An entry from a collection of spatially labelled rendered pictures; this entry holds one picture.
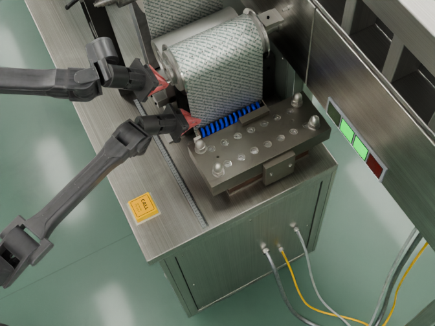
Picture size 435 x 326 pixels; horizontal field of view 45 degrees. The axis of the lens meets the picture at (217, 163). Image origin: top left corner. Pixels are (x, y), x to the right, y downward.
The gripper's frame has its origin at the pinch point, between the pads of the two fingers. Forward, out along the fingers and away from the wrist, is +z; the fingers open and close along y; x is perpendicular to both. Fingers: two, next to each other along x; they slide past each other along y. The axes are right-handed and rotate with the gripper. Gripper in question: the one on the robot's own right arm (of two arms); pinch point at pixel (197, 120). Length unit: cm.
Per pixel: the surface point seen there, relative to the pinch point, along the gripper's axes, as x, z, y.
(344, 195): -60, 109, 6
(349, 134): 25.0, 20.2, 31.1
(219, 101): 7.6, 4.3, 0.2
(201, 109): 5.0, -0.9, 0.3
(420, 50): 62, 0, 41
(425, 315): -32, 73, 73
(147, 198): -23.9, -12.7, 8.7
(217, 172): -2.6, -1.6, 17.5
